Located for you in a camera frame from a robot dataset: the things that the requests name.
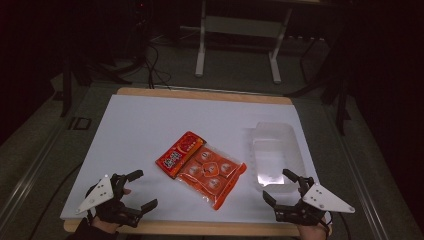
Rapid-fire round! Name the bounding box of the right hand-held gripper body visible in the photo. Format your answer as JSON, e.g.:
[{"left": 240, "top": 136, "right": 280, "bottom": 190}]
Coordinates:
[{"left": 274, "top": 175, "right": 356, "bottom": 227}]

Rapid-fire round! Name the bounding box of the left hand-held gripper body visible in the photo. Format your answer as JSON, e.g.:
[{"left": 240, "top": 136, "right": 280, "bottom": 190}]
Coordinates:
[{"left": 75, "top": 172, "right": 143, "bottom": 229}]

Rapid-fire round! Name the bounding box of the clear plastic container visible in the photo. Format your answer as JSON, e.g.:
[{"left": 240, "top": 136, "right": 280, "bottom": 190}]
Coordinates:
[{"left": 244, "top": 121, "right": 309, "bottom": 195}]

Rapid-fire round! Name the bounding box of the orange snack packet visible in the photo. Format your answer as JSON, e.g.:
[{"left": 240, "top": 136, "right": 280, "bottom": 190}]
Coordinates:
[{"left": 154, "top": 130, "right": 248, "bottom": 211}]

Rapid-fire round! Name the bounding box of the person's left hand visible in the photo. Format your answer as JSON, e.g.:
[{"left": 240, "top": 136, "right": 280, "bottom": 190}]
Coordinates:
[{"left": 89, "top": 188, "right": 133, "bottom": 235}]

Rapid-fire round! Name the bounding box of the person's right hand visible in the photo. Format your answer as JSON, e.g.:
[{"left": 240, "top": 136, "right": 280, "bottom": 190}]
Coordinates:
[{"left": 296, "top": 212, "right": 334, "bottom": 240}]

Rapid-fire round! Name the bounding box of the white table mat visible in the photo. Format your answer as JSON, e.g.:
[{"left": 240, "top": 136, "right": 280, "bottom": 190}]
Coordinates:
[{"left": 59, "top": 94, "right": 332, "bottom": 224}]

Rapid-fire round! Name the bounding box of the black floor socket box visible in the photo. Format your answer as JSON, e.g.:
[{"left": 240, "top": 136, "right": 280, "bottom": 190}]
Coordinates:
[{"left": 67, "top": 116, "right": 93, "bottom": 131}]

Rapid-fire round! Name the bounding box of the black tripod stand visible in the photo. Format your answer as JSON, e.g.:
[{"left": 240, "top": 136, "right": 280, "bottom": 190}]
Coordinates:
[
  {"left": 285, "top": 35, "right": 353, "bottom": 136},
  {"left": 49, "top": 49, "right": 134, "bottom": 118}
]

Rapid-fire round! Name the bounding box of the black floor cable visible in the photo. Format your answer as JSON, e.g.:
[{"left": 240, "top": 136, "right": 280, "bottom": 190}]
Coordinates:
[
  {"left": 29, "top": 162, "right": 84, "bottom": 240},
  {"left": 143, "top": 42, "right": 173, "bottom": 90}
]

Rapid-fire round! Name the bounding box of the white metal stand frame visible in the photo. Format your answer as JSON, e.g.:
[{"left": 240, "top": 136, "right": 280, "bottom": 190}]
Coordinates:
[{"left": 194, "top": 0, "right": 295, "bottom": 85}]

